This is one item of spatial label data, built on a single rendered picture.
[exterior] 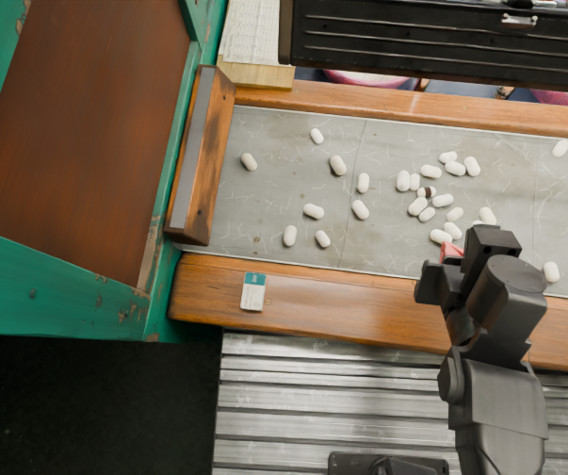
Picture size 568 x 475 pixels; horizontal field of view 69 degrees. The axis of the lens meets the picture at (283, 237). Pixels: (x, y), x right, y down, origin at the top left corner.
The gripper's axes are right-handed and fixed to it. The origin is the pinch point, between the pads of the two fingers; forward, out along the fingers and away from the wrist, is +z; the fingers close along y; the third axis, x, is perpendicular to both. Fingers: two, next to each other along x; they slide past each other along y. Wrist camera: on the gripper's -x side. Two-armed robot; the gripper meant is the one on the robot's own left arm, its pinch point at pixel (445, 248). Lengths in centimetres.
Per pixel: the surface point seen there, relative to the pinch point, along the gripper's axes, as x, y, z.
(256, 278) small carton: 9.9, 27.7, -0.6
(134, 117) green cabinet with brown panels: -15.9, 43.5, -2.9
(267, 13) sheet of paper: -24, 33, 40
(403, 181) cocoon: -1.8, 4.4, 16.8
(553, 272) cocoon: 7.0, -21.2, 6.8
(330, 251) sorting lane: 8.7, 16.0, 7.7
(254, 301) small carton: 12.3, 27.4, -3.4
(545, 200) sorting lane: -0.4, -21.5, 18.5
